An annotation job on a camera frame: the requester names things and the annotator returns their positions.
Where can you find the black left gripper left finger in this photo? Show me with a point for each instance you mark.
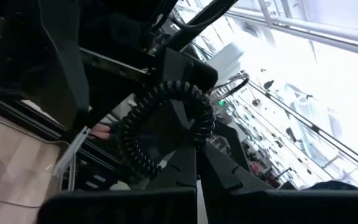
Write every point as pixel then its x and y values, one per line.
pixel 182 169

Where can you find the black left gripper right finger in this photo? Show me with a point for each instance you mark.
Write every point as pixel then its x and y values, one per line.
pixel 219 178

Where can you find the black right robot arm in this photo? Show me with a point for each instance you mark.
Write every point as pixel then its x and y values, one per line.
pixel 57 62

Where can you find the clear plastic bin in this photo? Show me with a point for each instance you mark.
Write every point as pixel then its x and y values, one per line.
pixel 71 152

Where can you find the white ceiling pipe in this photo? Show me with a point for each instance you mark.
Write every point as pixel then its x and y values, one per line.
pixel 322 32

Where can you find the black aluminium table frame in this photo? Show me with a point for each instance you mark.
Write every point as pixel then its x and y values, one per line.
pixel 26 110

